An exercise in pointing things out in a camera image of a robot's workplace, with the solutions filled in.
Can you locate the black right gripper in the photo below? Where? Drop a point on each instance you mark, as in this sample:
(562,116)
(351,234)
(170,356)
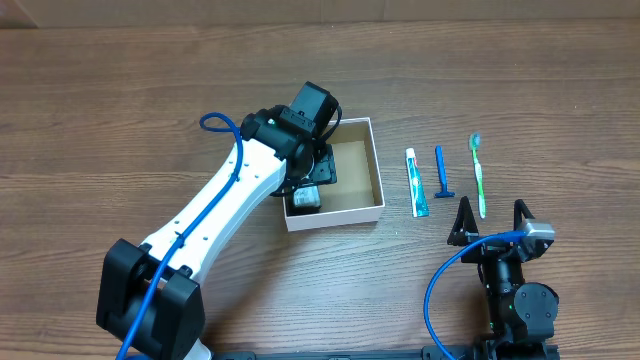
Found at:
(493,248)

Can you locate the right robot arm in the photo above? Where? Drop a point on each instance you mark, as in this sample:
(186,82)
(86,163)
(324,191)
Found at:
(521,313)

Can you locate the toothpaste tube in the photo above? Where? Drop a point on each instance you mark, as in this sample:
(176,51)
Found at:
(418,199)

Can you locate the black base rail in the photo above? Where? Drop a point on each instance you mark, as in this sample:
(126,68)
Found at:
(425,353)

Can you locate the green toothbrush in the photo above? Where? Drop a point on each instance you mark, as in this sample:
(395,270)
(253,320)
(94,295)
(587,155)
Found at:
(474,144)

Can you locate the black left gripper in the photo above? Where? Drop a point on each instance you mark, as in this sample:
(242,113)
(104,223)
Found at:
(325,170)

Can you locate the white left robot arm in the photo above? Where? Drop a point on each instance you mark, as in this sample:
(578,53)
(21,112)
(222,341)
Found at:
(150,294)

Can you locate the blue disposable razor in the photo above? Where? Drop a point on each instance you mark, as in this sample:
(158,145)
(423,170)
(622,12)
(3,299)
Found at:
(444,191)

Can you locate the white cardboard box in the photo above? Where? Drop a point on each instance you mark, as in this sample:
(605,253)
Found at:
(357,196)

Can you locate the green soap packet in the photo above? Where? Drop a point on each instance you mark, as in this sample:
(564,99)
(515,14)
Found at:
(307,197)

